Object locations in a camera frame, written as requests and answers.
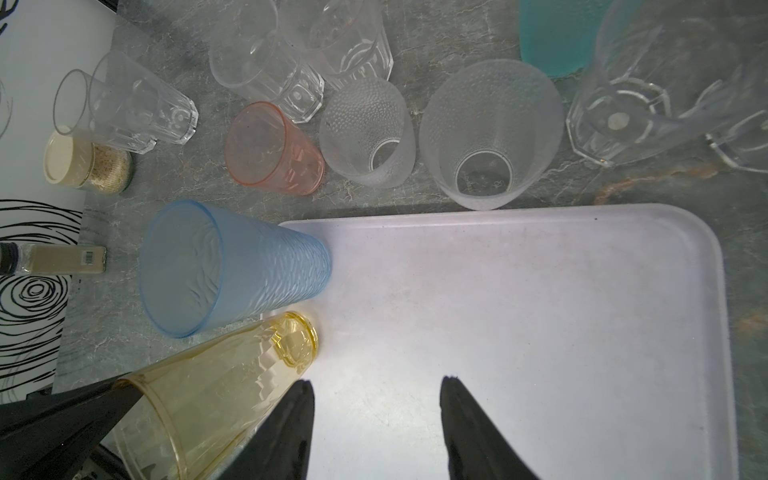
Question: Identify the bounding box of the frosted dimpled glass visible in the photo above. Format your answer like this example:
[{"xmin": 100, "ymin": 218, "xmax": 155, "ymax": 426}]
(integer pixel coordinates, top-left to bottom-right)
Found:
[
  {"xmin": 419, "ymin": 59, "xmax": 564, "ymax": 211},
  {"xmin": 319, "ymin": 77, "xmax": 416, "ymax": 189}
]

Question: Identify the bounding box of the clear faceted tumbler right back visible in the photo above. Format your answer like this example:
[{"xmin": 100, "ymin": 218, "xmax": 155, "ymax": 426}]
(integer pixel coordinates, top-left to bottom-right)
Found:
[{"xmin": 705, "ymin": 108, "xmax": 767, "ymax": 174}]

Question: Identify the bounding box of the frosted dimpled glass right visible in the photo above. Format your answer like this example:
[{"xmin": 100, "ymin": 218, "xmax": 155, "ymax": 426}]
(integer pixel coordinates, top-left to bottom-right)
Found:
[{"xmin": 419, "ymin": 59, "xmax": 564, "ymax": 211}]

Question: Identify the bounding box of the small pink plastic glass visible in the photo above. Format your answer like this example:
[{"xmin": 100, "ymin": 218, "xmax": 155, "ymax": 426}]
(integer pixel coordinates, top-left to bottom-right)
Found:
[{"xmin": 224, "ymin": 102, "xmax": 325, "ymax": 196}]

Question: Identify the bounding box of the frosted dimpled glass left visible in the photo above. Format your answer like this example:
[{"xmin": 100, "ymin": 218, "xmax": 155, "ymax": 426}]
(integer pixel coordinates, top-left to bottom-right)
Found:
[{"xmin": 319, "ymin": 77, "xmax": 416, "ymax": 189}]

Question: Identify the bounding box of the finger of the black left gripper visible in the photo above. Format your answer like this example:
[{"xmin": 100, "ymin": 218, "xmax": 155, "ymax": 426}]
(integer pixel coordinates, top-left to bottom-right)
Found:
[{"xmin": 1, "ymin": 377, "xmax": 142, "ymax": 479}]

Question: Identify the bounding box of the clear faceted tumbler right front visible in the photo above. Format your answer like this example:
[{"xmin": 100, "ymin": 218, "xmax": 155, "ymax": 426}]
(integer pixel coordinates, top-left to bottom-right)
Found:
[{"xmin": 566, "ymin": 1, "xmax": 767, "ymax": 167}]

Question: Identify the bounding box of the small bottle with barcode label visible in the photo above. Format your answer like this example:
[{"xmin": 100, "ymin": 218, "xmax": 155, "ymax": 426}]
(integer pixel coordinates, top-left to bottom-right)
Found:
[{"xmin": 1, "ymin": 242, "xmax": 107, "ymax": 276}]

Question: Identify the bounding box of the teal dimpled plastic glass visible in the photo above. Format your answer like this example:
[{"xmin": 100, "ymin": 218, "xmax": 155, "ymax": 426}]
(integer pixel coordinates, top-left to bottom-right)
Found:
[{"xmin": 518, "ymin": 0, "xmax": 612, "ymax": 78}]

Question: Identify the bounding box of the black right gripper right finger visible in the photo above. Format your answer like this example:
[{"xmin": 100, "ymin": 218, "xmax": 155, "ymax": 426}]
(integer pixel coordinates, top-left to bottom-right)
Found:
[{"xmin": 440, "ymin": 376, "xmax": 538, "ymax": 480}]

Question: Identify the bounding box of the clear faceted tumbler middle front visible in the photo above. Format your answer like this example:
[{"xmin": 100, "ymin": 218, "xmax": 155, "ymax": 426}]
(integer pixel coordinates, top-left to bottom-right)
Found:
[{"xmin": 208, "ymin": 1, "xmax": 325, "ymax": 124}]

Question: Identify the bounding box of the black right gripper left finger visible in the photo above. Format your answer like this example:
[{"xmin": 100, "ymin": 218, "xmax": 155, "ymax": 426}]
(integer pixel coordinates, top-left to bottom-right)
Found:
[{"xmin": 219, "ymin": 380, "xmax": 315, "ymax": 480}]

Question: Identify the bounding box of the oat jar with beige lid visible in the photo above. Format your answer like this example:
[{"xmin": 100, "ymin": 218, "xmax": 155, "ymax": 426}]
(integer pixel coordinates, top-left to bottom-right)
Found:
[{"xmin": 43, "ymin": 132, "xmax": 134, "ymax": 195}]

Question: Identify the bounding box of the lilac plastic tray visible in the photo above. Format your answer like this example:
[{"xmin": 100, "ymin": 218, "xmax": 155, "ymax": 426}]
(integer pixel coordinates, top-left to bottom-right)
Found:
[{"xmin": 290, "ymin": 204, "xmax": 739, "ymax": 479}]

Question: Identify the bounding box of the tall blue textured glass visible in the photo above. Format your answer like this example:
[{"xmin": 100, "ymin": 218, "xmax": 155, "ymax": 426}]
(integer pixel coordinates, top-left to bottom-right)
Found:
[{"xmin": 138, "ymin": 200, "xmax": 332, "ymax": 338}]

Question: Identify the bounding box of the tall yellow plastic glass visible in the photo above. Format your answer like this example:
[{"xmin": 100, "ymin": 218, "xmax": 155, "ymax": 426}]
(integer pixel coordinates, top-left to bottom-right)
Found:
[{"xmin": 114, "ymin": 311, "xmax": 319, "ymax": 479}]

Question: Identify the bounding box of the clear faceted tumbler middle back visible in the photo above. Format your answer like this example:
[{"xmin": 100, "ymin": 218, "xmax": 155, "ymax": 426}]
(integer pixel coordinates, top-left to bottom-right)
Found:
[{"xmin": 278, "ymin": 0, "xmax": 394, "ymax": 91}]

